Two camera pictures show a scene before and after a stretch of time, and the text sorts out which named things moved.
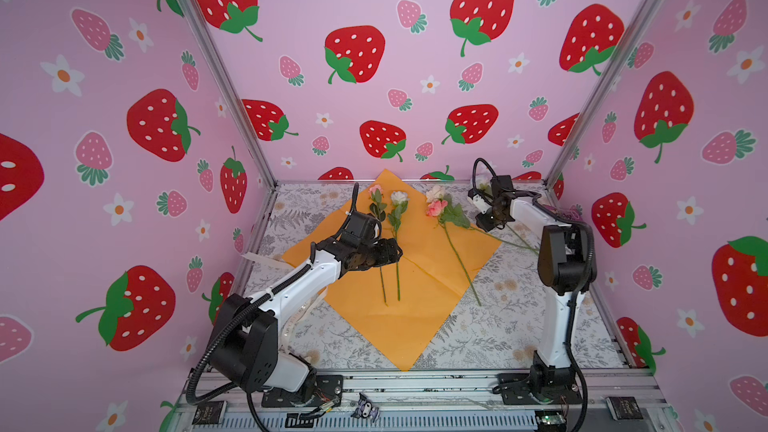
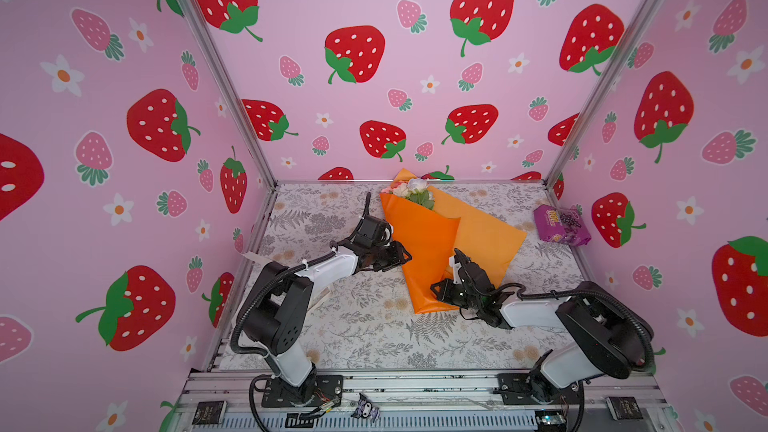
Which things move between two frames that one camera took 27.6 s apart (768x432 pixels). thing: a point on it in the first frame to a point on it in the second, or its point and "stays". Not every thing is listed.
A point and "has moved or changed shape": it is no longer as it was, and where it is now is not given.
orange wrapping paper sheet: x=397 y=305 has moved or changed shape
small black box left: x=210 y=413 stays
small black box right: x=623 y=408 stays
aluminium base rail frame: x=440 y=401 stays
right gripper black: x=482 y=220 to x=442 y=293
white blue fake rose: x=484 y=183 to x=418 y=192
